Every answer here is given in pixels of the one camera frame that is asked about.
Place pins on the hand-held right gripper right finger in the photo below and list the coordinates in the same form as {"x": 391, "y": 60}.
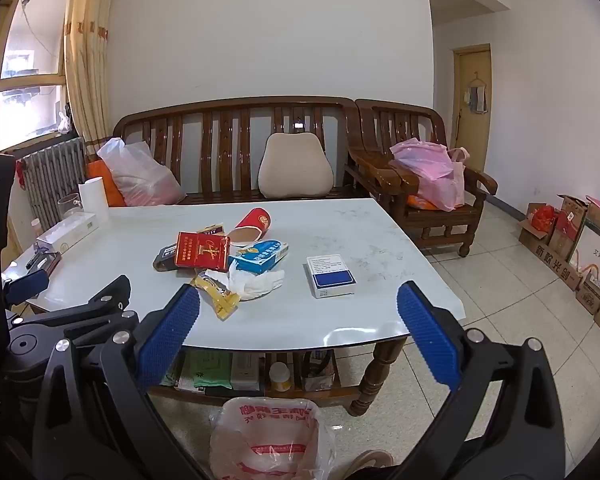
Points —
{"x": 427, "y": 340}

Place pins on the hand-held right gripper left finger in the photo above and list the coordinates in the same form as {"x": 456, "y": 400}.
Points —
{"x": 167, "y": 332}

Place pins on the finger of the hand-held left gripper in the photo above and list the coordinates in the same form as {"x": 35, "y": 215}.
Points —
{"x": 27, "y": 286}
{"x": 105, "y": 296}

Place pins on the black small box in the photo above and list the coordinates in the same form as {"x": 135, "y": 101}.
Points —
{"x": 162, "y": 258}

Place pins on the red box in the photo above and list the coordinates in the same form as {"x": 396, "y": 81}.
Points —
{"x": 200, "y": 252}

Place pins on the blue white carton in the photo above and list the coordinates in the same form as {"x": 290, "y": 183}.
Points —
{"x": 260, "y": 257}

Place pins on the trash bin with white bag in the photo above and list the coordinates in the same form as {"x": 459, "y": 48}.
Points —
{"x": 270, "y": 440}

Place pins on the black pen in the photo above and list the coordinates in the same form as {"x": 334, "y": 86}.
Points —
{"x": 36, "y": 260}

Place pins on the green soft packet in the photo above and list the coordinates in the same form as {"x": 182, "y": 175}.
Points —
{"x": 210, "y": 367}

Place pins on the yellow snack wrapper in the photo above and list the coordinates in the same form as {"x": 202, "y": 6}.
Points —
{"x": 225, "y": 306}

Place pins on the long white box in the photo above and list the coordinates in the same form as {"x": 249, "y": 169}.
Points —
{"x": 65, "y": 233}

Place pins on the grey radiator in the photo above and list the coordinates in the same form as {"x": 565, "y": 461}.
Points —
{"x": 50, "y": 180}

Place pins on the clear glass cup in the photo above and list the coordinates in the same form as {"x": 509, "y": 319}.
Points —
{"x": 69, "y": 208}

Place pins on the white oblong box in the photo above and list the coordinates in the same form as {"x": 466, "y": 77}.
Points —
{"x": 247, "y": 372}

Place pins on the white paper roll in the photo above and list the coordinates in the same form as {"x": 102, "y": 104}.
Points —
{"x": 92, "y": 200}

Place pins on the white crumpled tissue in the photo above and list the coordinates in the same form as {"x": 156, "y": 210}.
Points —
{"x": 260, "y": 285}

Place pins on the orange cushion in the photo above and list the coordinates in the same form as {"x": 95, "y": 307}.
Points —
{"x": 116, "y": 191}

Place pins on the dark gold packet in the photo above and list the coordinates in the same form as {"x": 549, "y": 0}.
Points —
{"x": 210, "y": 230}

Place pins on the white box with blue panel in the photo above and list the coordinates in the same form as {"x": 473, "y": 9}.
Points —
{"x": 332, "y": 280}

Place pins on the clear plastic bag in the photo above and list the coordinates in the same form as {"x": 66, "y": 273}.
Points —
{"x": 317, "y": 372}

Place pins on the white bottle with yellow label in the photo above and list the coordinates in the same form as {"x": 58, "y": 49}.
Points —
{"x": 280, "y": 377}

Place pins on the white plastic bag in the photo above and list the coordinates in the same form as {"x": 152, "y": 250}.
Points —
{"x": 135, "y": 172}

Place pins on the person's right shoe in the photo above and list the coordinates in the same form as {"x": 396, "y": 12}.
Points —
{"x": 375, "y": 461}

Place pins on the red paper cup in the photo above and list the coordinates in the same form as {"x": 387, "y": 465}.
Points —
{"x": 255, "y": 220}

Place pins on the row of cardboard boxes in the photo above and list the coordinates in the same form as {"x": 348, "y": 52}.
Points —
{"x": 560, "y": 265}

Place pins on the window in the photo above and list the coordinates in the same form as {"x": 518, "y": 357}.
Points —
{"x": 30, "y": 60}

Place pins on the pink plastic bag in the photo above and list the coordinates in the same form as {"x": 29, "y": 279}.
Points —
{"x": 430, "y": 175}

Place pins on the red plastic bag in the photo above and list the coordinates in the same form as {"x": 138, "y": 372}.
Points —
{"x": 542, "y": 219}

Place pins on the pink tote bag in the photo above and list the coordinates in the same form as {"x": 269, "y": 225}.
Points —
{"x": 460, "y": 170}

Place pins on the wooden armchair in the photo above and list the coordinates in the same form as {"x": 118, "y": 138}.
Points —
{"x": 380, "y": 170}

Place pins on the beige curtain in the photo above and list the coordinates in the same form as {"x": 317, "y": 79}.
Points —
{"x": 85, "y": 60}

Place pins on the wooden sofa bench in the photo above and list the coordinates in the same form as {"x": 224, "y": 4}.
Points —
{"x": 220, "y": 135}

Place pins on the yellow door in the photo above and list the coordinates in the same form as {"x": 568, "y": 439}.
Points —
{"x": 472, "y": 145}

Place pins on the beige back cushion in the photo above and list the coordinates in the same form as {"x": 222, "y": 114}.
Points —
{"x": 295, "y": 165}

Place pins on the hanger with cloth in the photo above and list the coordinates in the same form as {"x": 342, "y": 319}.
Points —
{"x": 477, "y": 97}

